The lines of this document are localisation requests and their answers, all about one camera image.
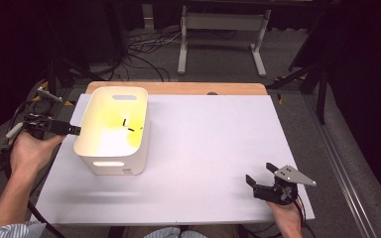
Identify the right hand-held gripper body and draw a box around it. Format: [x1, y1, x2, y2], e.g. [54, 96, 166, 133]
[252, 165, 318, 206]

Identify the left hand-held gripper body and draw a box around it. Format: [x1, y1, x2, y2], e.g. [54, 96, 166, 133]
[22, 86, 64, 141]

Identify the white plastic bin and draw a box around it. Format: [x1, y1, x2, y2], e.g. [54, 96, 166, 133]
[72, 85, 152, 177]

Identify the person's right hand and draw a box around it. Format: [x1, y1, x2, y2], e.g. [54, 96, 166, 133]
[266, 199, 304, 238]

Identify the person's left hand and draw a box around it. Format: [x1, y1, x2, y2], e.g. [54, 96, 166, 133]
[9, 130, 67, 179]

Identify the black tripod stand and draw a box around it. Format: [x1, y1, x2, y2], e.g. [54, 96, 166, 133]
[266, 59, 331, 126]
[44, 56, 107, 120]

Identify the person's striped shirt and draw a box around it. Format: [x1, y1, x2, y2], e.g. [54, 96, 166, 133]
[143, 226, 209, 238]

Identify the white cable plug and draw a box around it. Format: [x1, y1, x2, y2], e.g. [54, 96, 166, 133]
[5, 121, 24, 139]

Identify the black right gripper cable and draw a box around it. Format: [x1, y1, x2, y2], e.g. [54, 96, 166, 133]
[292, 197, 316, 238]

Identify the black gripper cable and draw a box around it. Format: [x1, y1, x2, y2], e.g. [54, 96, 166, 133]
[0, 98, 67, 238]
[292, 197, 316, 238]

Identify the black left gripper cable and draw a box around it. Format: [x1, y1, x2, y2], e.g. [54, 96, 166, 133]
[0, 98, 67, 238]

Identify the bundle of floor cables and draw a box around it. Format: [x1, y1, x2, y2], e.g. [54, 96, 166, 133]
[125, 28, 183, 82]

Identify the white metal stand frame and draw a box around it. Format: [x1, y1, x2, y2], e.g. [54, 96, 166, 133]
[177, 4, 272, 78]

